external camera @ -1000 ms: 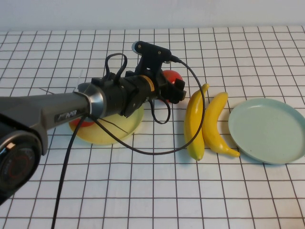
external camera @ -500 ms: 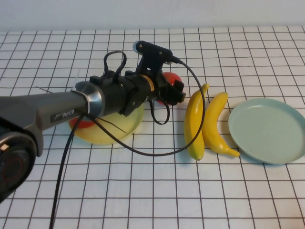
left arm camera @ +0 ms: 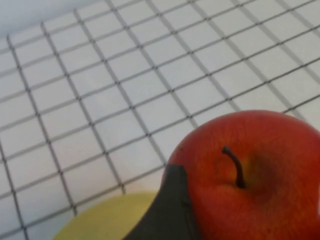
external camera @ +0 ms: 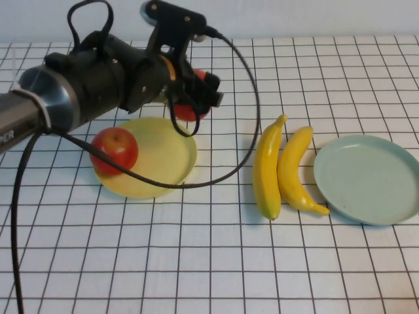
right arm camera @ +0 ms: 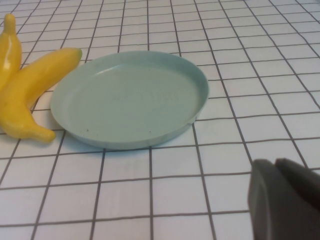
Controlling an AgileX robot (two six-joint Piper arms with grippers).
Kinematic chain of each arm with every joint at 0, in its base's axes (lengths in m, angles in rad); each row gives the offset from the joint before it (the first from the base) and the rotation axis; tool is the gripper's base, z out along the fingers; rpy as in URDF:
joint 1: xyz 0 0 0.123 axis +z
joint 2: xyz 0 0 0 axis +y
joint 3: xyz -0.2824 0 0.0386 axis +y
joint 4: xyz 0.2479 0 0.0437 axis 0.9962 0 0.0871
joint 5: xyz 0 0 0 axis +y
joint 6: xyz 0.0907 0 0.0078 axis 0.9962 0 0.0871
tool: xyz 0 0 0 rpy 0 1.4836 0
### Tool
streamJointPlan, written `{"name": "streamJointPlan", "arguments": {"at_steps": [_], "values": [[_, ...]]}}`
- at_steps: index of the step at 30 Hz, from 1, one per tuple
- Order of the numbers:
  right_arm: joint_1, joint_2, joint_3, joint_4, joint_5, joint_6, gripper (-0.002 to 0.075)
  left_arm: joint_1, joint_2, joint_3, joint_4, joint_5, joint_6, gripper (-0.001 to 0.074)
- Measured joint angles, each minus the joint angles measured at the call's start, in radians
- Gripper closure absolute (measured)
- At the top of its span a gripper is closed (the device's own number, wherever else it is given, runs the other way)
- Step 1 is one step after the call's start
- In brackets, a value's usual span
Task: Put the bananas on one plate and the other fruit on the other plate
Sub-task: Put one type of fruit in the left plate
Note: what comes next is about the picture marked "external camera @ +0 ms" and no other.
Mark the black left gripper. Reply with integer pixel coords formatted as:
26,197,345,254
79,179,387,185
156,54,225,109

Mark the red apple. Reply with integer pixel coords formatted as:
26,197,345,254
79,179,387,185
172,67,210,123
89,127,139,177

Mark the long straight yellow banana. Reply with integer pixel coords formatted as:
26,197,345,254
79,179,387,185
252,114,289,221

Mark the curved yellow banana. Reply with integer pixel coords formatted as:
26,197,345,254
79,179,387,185
277,126,331,217

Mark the yellow plastic plate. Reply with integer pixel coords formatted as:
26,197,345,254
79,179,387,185
94,116,199,200

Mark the pale green plastic plate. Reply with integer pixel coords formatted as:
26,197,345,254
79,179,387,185
313,134,419,226

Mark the white grid-pattern tablecloth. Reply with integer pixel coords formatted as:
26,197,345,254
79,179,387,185
0,35,419,314

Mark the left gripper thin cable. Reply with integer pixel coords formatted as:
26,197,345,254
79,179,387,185
166,91,201,137

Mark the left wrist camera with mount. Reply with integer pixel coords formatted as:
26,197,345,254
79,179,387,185
140,0,208,68

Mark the left arm cable loop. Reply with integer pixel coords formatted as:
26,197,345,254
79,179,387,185
67,0,115,50

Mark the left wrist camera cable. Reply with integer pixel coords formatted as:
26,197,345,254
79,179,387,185
9,26,261,314

